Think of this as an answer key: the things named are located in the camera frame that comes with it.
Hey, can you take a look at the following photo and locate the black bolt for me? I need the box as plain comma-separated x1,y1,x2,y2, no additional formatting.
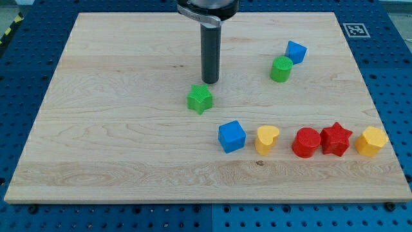
384,202,397,212
27,204,39,215

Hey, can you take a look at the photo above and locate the yellow hexagon block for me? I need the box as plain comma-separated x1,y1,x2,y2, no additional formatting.
355,126,389,157

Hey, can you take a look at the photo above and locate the green cylinder block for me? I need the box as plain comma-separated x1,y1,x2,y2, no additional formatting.
270,55,294,82

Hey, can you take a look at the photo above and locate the red star block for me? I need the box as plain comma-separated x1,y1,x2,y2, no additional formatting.
320,122,353,157

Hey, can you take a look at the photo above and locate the yellow heart block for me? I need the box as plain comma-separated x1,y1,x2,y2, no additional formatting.
254,125,280,156

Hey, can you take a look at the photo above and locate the black bolt right front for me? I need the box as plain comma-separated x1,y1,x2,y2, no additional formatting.
384,202,397,212

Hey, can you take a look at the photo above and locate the green star block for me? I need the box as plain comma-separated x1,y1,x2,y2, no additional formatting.
187,84,213,115

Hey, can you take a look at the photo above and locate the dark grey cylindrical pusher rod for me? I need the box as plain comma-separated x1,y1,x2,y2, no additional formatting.
200,25,221,84

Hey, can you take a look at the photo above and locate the wooden board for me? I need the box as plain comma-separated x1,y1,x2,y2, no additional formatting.
4,12,411,204

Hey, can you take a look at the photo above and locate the red cylinder block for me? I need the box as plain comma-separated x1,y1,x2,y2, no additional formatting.
291,127,321,158

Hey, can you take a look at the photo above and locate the black and silver arm flange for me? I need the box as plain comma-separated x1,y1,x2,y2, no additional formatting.
177,0,239,27

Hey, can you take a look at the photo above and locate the white fiducial marker tag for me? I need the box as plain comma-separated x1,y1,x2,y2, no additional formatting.
343,23,370,38

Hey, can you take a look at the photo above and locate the blue cube block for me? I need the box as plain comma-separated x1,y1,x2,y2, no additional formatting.
218,121,247,153

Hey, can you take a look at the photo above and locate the black bolt left front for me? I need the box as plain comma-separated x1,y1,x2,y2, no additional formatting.
27,204,39,215

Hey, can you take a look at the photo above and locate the blue triangular prism block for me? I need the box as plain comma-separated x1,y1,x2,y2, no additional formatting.
285,41,307,64

